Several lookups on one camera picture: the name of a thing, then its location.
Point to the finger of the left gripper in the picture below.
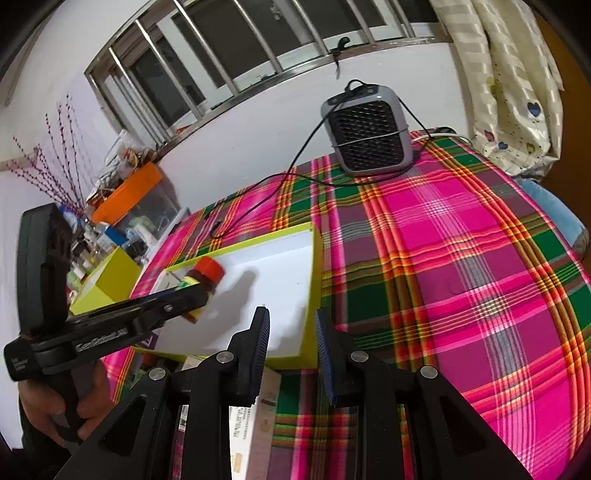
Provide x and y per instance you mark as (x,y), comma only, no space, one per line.
(156,309)

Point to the blue white carton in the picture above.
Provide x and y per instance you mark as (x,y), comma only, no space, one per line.
(109,237)

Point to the yellow-green box lid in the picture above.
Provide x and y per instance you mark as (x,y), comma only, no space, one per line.
(112,281)

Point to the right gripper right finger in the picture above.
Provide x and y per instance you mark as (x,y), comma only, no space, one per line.
(339,362)

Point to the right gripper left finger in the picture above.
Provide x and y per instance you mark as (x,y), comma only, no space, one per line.
(249,348)

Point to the pink plaid tablecloth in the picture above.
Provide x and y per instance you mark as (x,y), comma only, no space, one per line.
(449,264)

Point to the wooden wardrobe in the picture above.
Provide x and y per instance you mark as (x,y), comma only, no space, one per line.
(569,179)

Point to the red twig branches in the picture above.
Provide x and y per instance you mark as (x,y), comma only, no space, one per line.
(60,169)

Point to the orange plastic bin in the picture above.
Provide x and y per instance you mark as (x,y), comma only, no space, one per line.
(127,195)

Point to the shallow yellow-green tray box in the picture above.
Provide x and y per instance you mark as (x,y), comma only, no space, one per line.
(281,271)

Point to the cream patterned curtain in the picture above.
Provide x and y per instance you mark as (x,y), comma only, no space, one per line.
(513,80)

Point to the brown jar orange lid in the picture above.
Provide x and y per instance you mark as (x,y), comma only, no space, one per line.
(207,273)

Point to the white beige long box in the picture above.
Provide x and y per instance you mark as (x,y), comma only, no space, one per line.
(251,431)

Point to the small grey space heater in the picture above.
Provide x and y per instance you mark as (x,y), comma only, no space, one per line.
(368,130)

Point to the clear plastic storage box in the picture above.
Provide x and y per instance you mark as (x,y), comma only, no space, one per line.
(150,218)

